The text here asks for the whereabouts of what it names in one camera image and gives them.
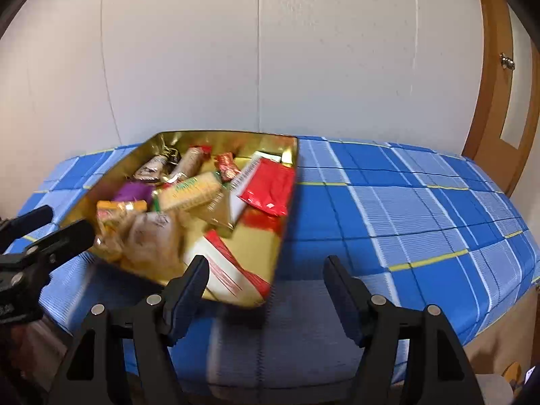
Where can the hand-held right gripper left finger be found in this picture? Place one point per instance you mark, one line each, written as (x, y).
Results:
(192, 299)

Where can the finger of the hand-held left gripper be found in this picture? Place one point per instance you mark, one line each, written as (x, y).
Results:
(67, 238)
(29, 221)

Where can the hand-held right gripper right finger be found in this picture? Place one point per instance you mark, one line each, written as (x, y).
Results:
(344, 299)

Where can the orange seed snack packet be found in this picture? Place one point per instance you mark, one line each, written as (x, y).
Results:
(120, 211)

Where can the tan pastry packet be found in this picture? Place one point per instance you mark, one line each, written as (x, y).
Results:
(152, 240)

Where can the purple snack packet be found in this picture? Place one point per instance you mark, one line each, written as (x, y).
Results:
(133, 192)

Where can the gold tin box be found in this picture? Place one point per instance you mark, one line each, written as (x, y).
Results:
(253, 244)

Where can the gold brown snack packet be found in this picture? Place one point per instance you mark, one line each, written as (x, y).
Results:
(217, 213)

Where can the green snack packet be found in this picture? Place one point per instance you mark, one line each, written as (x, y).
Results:
(157, 200)

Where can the brown sesame snack packet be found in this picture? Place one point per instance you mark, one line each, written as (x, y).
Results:
(152, 168)

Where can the yellow green cracker packet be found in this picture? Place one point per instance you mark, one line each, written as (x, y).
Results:
(190, 190)

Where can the white red snack packet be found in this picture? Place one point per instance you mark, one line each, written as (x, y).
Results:
(245, 175)

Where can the small red snack packet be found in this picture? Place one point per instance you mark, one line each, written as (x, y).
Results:
(228, 166)

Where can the granola bar with red ends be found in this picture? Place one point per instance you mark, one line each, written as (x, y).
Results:
(190, 160)

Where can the blue plaid bed sheet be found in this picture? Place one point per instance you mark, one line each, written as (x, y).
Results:
(400, 228)

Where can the white fuzzy stool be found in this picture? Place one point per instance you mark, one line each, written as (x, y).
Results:
(491, 390)

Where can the orange round disc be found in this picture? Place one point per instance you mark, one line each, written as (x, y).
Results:
(512, 375)

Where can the phone on stand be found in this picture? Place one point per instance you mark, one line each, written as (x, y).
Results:
(529, 375)

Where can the wooden door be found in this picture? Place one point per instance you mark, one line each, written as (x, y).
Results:
(493, 114)

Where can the metal door knob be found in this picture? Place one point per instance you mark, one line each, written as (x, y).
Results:
(507, 61)

